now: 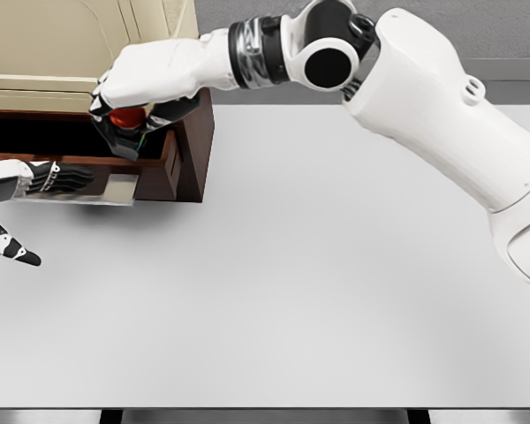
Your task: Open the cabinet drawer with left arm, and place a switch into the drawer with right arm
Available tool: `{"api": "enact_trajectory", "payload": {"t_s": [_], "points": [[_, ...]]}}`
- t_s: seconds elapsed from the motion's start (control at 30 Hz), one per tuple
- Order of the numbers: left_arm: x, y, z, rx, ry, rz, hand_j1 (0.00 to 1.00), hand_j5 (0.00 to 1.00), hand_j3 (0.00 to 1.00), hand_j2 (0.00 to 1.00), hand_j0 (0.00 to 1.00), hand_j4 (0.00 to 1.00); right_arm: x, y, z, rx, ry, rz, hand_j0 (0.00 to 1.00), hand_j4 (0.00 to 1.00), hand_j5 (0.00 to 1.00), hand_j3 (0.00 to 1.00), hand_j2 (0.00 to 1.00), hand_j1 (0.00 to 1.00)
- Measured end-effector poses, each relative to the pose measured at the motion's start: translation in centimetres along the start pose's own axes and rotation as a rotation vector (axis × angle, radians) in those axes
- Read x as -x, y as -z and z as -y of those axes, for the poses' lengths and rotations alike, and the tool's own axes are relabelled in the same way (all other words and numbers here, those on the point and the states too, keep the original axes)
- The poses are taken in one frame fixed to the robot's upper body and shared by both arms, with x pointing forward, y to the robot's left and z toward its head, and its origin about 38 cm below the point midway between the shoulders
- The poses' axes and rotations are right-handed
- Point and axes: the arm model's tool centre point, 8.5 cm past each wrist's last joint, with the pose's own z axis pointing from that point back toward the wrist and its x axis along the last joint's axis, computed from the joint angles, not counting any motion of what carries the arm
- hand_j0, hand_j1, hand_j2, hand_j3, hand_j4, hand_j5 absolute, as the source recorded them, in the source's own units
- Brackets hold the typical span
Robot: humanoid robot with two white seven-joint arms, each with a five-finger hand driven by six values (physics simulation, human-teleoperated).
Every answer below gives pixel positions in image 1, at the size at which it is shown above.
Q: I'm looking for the brown drawer with metal handle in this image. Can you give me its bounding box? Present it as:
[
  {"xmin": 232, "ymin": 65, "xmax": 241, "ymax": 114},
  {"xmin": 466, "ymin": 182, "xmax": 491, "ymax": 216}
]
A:
[{"xmin": 0, "ymin": 126, "xmax": 183, "ymax": 208}]

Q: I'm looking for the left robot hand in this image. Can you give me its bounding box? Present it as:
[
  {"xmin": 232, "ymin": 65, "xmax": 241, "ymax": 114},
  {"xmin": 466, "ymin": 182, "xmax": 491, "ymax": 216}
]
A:
[{"xmin": 0, "ymin": 158, "xmax": 96, "ymax": 269}]

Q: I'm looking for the red button black switch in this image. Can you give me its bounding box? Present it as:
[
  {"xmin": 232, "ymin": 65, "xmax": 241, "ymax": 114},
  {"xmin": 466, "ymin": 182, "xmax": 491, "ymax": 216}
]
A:
[{"xmin": 92, "ymin": 106, "xmax": 150, "ymax": 162}]

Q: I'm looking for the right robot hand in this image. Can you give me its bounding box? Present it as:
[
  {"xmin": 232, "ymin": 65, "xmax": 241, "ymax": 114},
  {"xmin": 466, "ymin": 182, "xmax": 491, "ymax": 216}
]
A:
[{"xmin": 87, "ymin": 36, "xmax": 211, "ymax": 133}]

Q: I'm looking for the cream and brown cabinet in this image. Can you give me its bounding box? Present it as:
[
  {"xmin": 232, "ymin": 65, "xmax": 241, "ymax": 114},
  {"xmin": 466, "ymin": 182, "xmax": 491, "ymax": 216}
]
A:
[{"xmin": 0, "ymin": 0, "xmax": 216, "ymax": 205}]

